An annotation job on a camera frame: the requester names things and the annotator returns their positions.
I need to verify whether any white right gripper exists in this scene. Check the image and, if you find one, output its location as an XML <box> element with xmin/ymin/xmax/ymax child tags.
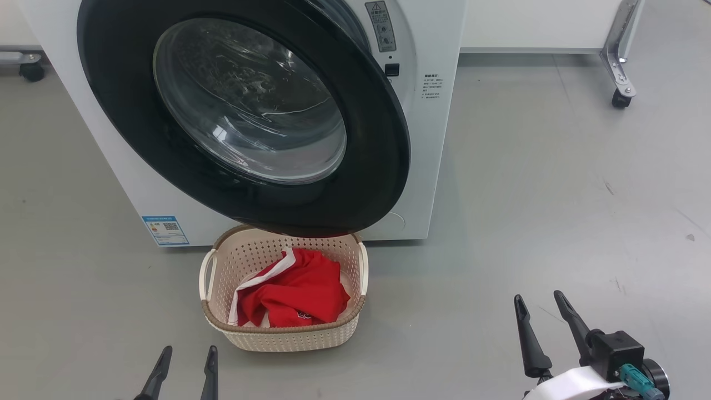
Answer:
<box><xmin>513</xmin><ymin>289</ymin><xmax>625</xmax><ymax>400</ymax></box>

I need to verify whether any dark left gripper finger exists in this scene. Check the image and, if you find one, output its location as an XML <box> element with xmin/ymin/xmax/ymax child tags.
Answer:
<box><xmin>133</xmin><ymin>346</ymin><xmax>173</xmax><ymax>400</ymax></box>
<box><xmin>201</xmin><ymin>346</ymin><xmax>219</xmax><ymax>400</ymax></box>

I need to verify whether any red white garment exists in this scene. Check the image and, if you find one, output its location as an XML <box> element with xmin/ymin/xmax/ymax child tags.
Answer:
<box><xmin>228</xmin><ymin>247</ymin><xmax>352</xmax><ymax>328</ymax></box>

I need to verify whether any black glass washer door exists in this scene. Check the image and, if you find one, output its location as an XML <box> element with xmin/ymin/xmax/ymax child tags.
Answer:
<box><xmin>77</xmin><ymin>0</ymin><xmax>412</xmax><ymax>238</ymax></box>

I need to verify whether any cream perforated laundry basket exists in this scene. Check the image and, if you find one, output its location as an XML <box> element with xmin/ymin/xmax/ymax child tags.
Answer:
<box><xmin>199</xmin><ymin>225</ymin><xmax>369</xmax><ymax>352</ymax></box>

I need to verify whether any white front-load washing machine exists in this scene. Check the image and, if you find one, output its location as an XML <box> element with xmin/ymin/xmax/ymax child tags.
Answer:
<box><xmin>17</xmin><ymin>0</ymin><xmax>467</xmax><ymax>248</ymax></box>

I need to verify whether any blue energy label sticker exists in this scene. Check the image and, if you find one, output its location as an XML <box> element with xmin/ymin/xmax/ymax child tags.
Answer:
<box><xmin>142</xmin><ymin>216</ymin><xmax>190</xmax><ymax>247</ymax></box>

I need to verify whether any metal leg with caster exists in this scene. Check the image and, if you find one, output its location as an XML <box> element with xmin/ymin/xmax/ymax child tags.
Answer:
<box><xmin>600</xmin><ymin>0</ymin><xmax>645</xmax><ymax>109</ymax></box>

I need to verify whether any white furniture panel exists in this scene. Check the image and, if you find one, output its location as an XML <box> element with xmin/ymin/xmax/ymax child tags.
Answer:
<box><xmin>460</xmin><ymin>0</ymin><xmax>625</xmax><ymax>54</ymax></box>

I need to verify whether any grey trolley caster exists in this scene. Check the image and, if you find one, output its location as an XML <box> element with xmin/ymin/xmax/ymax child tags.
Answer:
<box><xmin>0</xmin><ymin>51</ymin><xmax>45</xmax><ymax>83</ymax></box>

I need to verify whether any grey warning sticker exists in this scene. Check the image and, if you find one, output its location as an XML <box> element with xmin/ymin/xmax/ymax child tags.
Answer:
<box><xmin>365</xmin><ymin>1</ymin><xmax>397</xmax><ymax>53</ymax></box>

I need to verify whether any teal plug black cable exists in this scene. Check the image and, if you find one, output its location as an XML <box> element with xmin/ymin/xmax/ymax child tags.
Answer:
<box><xmin>619</xmin><ymin>364</ymin><xmax>664</xmax><ymax>400</ymax></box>

